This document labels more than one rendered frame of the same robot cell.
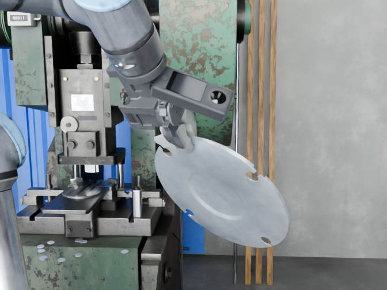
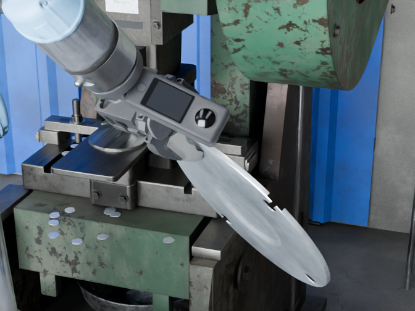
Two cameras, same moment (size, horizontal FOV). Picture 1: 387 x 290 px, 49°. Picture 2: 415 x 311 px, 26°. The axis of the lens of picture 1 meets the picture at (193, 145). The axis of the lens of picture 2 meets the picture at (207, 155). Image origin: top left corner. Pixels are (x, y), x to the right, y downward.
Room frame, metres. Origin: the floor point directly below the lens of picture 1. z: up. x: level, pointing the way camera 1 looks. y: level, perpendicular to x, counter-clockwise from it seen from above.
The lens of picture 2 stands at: (-0.29, -0.30, 1.49)
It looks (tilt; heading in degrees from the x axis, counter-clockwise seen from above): 23 degrees down; 16
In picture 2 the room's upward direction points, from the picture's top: straight up
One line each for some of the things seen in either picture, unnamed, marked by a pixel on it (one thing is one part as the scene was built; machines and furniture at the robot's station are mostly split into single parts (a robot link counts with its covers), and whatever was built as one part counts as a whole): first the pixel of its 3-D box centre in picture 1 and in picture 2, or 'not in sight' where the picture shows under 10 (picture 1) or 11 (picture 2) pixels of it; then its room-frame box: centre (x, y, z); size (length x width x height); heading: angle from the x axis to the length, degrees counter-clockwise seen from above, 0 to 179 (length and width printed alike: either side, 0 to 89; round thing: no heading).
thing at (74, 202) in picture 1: (78, 216); (110, 176); (1.27, 0.36, 0.72); 0.25 x 0.14 x 0.14; 177
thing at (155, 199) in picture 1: (141, 189); (215, 138); (1.43, 0.18, 0.76); 0.17 x 0.06 x 0.10; 87
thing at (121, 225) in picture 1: (94, 211); (143, 163); (1.44, 0.35, 0.68); 0.45 x 0.30 x 0.06; 87
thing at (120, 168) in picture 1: (120, 171); not in sight; (1.50, 0.26, 0.81); 0.02 x 0.02 x 0.14
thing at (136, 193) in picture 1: (137, 201); not in sight; (1.31, 0.18, 0.75); 0.03 x 0.03 x 0.10; 87
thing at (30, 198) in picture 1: (46, 188); (73, 120); (1.45, 0.52, 0.76); 0.17 x 0.06 x 0.10; 87
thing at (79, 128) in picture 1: (87, 110); (131, 8); (1.40, 0.35, 1.04); 0.17 x 0.15 x 0.30; 177
